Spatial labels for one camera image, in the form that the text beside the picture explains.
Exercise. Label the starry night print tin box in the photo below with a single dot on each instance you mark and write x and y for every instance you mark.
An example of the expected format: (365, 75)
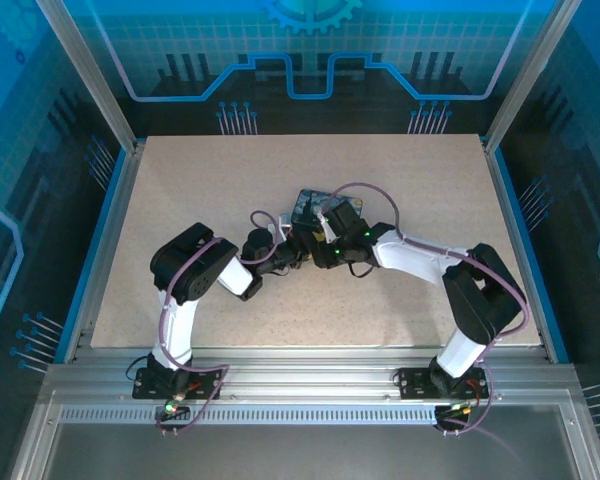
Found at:
(305, 202)

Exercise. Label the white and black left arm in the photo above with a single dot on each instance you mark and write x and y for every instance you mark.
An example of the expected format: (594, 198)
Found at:
(180, 325)

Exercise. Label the aluminium frame cross rail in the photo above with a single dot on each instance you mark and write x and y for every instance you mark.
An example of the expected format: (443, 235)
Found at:
(305, 375)

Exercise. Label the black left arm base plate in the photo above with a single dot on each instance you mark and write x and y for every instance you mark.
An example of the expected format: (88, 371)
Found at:
(145, 385)

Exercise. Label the perforated metal strip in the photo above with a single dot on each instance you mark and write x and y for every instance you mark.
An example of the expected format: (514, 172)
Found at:
(305, 415)

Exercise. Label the aluminium frame side rail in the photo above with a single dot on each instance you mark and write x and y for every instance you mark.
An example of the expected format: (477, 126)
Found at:
(517, 250)
(105, 250)

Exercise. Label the aluminium frame post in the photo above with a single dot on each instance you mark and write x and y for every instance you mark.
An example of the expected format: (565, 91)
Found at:
(530, 75)
(87, 75)

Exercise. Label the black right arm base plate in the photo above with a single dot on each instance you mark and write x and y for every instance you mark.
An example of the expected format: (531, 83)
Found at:
(410, 385)

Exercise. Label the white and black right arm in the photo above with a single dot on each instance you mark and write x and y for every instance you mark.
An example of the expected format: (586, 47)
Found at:
(415, 257)

